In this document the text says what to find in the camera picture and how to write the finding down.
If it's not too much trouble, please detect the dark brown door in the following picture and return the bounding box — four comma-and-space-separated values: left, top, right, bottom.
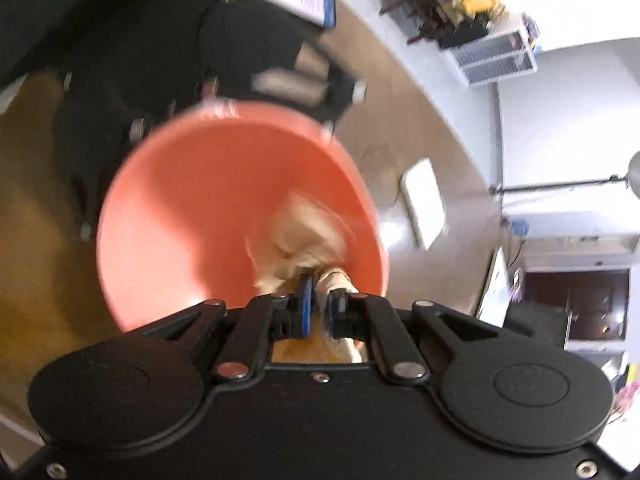
521, 269, 632, 342

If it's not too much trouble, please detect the studio lamp on stand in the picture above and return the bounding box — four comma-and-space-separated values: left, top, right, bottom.
488, 151, 640, 197

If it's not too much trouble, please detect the white drawer cabinet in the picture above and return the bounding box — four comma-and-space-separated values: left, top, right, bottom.
451, 29, 540, 87

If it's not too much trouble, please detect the yellow bag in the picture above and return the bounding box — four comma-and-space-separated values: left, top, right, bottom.
461, 0, 507, 20

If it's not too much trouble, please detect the silver laptop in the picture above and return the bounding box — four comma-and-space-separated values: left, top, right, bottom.
476, 246, 513, 328

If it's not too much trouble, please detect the beige cleaning cloth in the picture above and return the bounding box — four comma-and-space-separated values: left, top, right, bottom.
246, 189, 367, 364

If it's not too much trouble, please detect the white sponge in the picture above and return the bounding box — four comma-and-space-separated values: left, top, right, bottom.
399, 158, 448, 252

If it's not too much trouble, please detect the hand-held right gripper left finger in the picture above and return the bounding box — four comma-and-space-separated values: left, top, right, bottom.
140, 274, 315, 381

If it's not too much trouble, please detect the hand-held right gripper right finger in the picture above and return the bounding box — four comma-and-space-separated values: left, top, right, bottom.
326, 287, 503, 382

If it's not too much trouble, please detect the orange footed bowl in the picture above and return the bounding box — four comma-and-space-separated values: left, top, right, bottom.
95, 101, 391, 335

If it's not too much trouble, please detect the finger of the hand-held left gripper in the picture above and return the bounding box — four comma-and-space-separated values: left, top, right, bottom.
280, 35, 369, 135
51, 92, 152, 242

